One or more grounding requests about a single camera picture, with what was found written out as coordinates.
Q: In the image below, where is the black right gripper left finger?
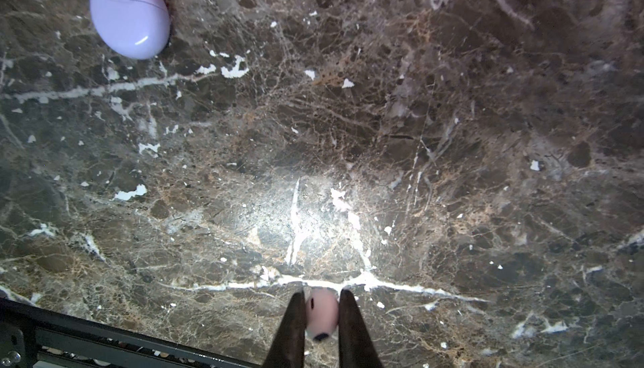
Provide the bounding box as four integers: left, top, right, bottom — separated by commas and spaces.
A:
262, 291, 307, 368

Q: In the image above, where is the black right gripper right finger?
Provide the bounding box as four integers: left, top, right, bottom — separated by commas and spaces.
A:
338, 289, 384, 368

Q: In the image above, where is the white earbud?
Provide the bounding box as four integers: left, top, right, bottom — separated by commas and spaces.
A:
305, 288, 339, 342

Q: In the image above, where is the purple earbud charging case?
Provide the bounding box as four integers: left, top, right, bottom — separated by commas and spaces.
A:
90, 0, 171, 60

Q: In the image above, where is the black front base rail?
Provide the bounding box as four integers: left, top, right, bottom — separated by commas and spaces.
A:
1, 299, 255, 368

